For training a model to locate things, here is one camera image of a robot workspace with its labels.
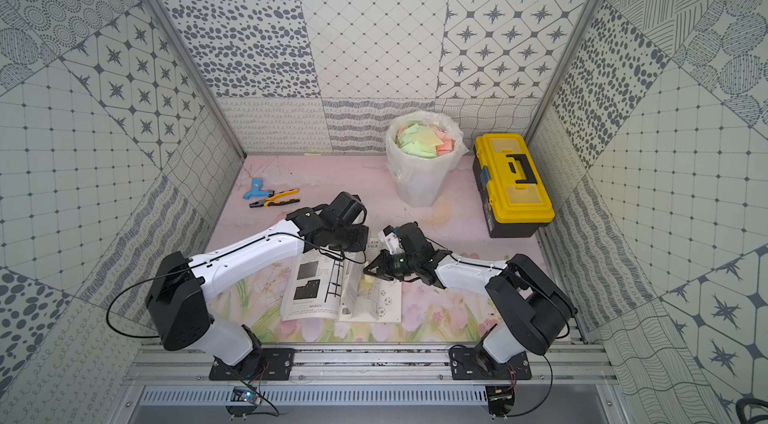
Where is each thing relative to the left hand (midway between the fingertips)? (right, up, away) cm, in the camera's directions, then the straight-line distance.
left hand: (366, 234), depth 82 cm
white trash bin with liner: (+16, +25, +6) cm, 31 cm away
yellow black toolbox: (+43, +12, +7) cm, 45 cm away
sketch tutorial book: (-10, -14, 0) cm, 17 cm away
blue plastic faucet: (-43, +11, +26) cm, 51 cm away
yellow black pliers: (-36, +8, +25) cm, 45 cm away
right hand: (0, -11, 0) cm, 11 cm away
